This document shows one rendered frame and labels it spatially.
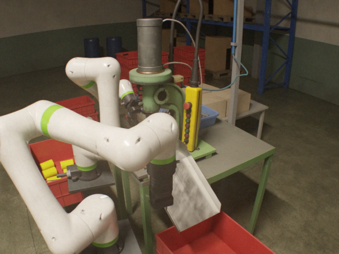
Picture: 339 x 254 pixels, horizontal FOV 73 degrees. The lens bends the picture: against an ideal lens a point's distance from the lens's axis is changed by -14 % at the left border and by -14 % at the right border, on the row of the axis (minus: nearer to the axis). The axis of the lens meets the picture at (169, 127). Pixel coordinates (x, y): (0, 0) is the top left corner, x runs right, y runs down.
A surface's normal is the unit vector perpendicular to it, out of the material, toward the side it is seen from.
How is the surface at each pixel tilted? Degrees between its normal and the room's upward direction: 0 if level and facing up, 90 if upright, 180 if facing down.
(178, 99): 90
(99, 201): 5
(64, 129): 66
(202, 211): 30
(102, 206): 14
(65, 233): 48
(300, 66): 90
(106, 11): 90
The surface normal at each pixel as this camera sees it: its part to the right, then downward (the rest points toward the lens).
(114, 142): -0.51, -0.36
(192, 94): -0.57, 0.27
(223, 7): -0.84, 0.23
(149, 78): 0.00, 0.44
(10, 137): 0.70, -0.18
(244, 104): 0.50, 0.37
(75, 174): 0.36, 0.26
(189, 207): 0.26, -0.60
